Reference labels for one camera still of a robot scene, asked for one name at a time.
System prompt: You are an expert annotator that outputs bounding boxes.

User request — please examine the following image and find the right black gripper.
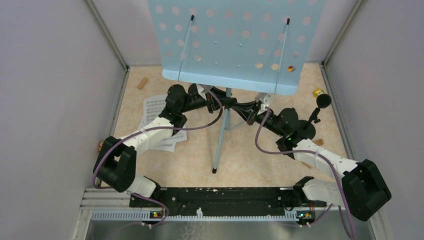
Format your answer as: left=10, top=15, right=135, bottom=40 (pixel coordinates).
left=232, top=100, right=285, bottom=138

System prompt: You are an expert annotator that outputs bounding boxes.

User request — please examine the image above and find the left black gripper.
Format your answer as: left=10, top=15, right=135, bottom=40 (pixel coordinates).
left=180, top=85, right=234, bottom=114

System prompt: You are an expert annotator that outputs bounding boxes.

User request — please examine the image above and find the sheet music page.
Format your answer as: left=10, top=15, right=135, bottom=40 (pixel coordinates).
left=137, top=99, right=188, bottom=153
left=143, top=94, right=188, bottom=144

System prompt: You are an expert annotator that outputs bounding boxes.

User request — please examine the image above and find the light blue music stand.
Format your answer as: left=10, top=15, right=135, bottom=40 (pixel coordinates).
left=147, top=0, right=327, bottom=174

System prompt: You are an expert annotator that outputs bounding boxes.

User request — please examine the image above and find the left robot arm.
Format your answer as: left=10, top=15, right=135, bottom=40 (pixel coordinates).
left=92, top=83, right=237, bottom=207

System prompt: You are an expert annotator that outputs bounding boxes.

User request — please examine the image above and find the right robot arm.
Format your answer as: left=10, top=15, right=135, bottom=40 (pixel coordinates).
left=231, top=101, right=392, bottom=221

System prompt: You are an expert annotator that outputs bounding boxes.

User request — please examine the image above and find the colourful wooden toy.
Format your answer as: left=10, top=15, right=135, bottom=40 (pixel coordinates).
left=287, top=65, right=295, bottom=72

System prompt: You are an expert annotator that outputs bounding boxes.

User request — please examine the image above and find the black microphone on stand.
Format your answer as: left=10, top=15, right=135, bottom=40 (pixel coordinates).
left=296, top=93, right=332, bottom=139

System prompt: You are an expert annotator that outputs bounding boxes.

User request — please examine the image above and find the yellow black small toy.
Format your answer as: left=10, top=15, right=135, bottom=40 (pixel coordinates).
left=313, top=88, right=325, bottom=98

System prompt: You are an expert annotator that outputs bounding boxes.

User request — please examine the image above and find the wooden block far left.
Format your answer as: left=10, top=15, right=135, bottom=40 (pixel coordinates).
left=137, top=77, right=149, bottom=90

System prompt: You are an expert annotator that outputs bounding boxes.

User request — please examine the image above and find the wooden block by stand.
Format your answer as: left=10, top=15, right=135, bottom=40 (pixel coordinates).
left=312, top=138, right=325, bottom=146

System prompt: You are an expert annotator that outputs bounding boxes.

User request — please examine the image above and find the wooden block near right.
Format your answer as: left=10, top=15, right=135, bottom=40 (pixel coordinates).
left=300, top=162, right=313, bottom=169

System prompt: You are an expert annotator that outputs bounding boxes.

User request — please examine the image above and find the red owl toy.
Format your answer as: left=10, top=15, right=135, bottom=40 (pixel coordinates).
left=98, top=141, right=104, bottom=152

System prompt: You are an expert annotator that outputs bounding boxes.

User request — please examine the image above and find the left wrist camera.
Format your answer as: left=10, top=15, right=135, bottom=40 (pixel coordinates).
left=195, top=83, right=212, bottom=100

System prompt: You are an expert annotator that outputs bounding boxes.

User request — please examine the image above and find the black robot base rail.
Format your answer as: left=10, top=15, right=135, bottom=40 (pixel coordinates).
left=129, top=187, right=328, bottom=224

